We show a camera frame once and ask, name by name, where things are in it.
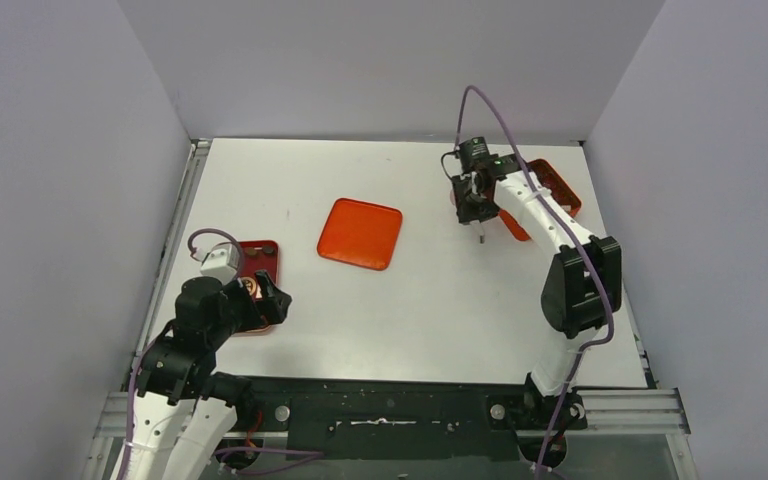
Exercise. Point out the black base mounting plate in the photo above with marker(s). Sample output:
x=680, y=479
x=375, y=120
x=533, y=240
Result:
x=365, y=420

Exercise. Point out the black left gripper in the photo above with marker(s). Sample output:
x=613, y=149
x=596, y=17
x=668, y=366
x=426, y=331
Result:
x=275, y=302

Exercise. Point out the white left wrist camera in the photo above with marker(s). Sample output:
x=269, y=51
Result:
x=223, y=262

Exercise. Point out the red chocolate tray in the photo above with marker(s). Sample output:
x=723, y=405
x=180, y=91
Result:
x=257, y=255

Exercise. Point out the aluminium table edge rail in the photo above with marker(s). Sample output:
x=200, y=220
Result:
x=198, y=151

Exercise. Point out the orange box lid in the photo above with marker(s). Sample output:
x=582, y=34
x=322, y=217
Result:
x=360, y=234

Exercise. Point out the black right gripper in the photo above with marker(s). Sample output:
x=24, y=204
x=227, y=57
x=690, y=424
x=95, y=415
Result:
x=470, y=210

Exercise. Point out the pink silicone tongs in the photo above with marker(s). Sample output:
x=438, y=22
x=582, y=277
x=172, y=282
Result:
x=475, y=227

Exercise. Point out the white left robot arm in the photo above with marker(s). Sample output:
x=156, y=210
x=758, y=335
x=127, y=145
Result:
x=179, y=406

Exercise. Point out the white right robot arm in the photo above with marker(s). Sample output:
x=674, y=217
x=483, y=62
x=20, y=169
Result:
x=583, y=284

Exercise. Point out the orange compartment chocolate box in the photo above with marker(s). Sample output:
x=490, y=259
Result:
x=560, y=192

